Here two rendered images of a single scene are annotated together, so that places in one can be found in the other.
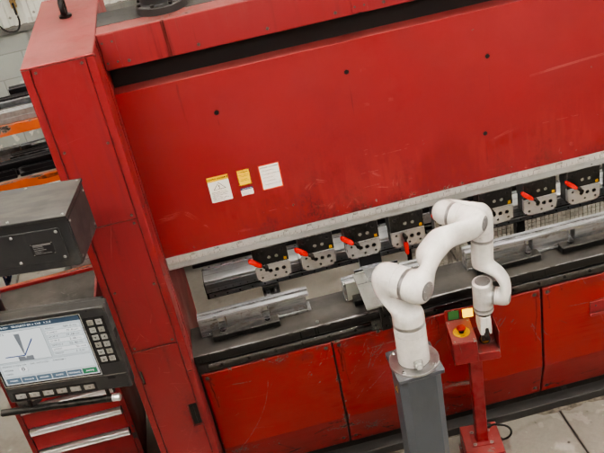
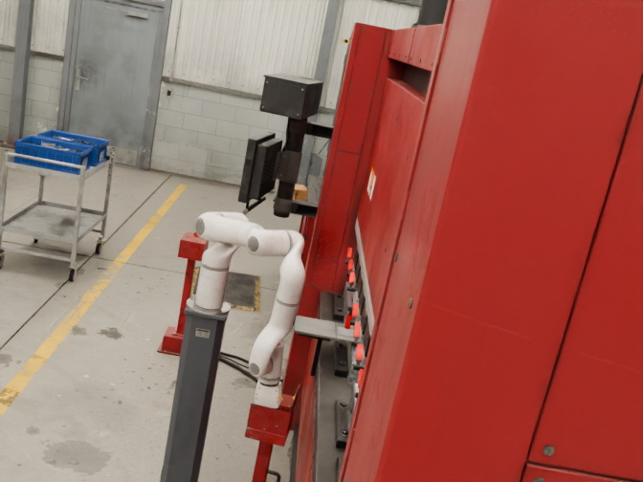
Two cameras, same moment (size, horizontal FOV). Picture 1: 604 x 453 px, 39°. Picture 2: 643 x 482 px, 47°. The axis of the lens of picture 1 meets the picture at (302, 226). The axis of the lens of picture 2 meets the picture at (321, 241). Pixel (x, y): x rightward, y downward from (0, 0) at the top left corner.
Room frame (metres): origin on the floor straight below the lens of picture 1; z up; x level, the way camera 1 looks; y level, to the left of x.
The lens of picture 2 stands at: (2.97, -3.31, 2.20)
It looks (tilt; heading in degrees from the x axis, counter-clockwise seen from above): 15 degrees down; 92
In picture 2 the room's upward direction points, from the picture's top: 11 degrees clockwise
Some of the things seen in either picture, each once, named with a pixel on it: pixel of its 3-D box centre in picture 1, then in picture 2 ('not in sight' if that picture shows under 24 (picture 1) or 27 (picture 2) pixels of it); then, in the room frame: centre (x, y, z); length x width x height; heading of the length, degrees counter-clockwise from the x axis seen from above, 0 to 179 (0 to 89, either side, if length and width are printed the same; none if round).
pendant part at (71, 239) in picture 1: (41, 309); (281, 151); (2.53, 0.96, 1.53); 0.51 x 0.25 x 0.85; 85
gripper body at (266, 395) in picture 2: (484, 318); (268, 392); (2.81, -0.67, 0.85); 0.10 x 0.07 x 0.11; 177
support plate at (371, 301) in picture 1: (379, 287); (324, 329); (2.98, -0.27, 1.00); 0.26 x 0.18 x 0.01; 4
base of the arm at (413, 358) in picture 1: (411, 341); (211, 286); (2.47, -0.31, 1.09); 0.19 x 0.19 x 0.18
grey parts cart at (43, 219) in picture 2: not in sight; (56, 205); (0.63, 2.47, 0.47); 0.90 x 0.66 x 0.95; 96
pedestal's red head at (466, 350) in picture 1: (472, 333); (273, 409); (2.84, -0.62, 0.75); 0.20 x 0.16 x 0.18; 87
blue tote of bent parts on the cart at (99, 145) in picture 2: not in sight; (73, 147); (0.61, 2.72, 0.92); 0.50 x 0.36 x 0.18; 6
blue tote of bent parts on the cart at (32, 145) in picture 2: not in sight; (54, 155); (0.63, 2.30, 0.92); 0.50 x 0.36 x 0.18; 6
